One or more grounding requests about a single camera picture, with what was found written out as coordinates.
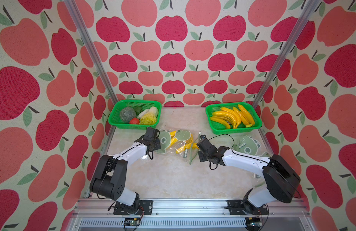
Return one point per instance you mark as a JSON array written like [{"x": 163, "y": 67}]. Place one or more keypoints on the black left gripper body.
[{"x": 156, "y": 144}]

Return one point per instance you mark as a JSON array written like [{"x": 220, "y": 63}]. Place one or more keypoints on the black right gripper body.
[{"x": 202, "y": 157}]

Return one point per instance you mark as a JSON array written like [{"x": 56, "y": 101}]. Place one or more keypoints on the yellow banana bunch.
[
  {"x": 244, "y": 115},
  {"x": 226, "y": 118}
]

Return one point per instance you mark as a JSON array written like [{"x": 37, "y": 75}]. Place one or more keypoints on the zip-top bag with dinosaur print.
[{"x": 250, "y": 146}]

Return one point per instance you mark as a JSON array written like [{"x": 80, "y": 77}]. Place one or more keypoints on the bananas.
[{"x": 181, "y": 142}]

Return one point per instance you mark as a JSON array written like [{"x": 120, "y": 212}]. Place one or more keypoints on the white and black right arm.
[{"x": 281, "y": 181}]

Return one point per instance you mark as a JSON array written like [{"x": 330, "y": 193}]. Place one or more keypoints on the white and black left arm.
[{"x": 109, "y": 179}]

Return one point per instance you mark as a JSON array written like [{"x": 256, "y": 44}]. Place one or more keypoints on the yellow-green cabbage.
[{"x": 148, "y": 116}]

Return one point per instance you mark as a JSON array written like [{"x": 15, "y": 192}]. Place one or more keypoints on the red tomato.
[{"x": 134, "y": 121}]

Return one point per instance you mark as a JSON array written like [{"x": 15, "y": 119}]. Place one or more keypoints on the empty green plastic basket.
[{"x": 220, "y": 129}]

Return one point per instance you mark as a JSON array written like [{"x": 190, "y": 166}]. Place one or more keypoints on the green basket with vegetables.
[{"x": 114, "y": 118}]

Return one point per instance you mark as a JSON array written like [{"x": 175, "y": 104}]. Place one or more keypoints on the green pepper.
[{"x": 138, "y": 110}]

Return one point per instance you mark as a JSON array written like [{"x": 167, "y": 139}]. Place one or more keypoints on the green broccoli head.
[{"x": 126, "y": 114}]

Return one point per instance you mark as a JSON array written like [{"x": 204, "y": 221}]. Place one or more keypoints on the aluminium frame post left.
[{"x": 92, "y": 51}]

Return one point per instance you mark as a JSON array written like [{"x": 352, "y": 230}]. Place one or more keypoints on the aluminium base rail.
[{"x": 195, "y": 214}]

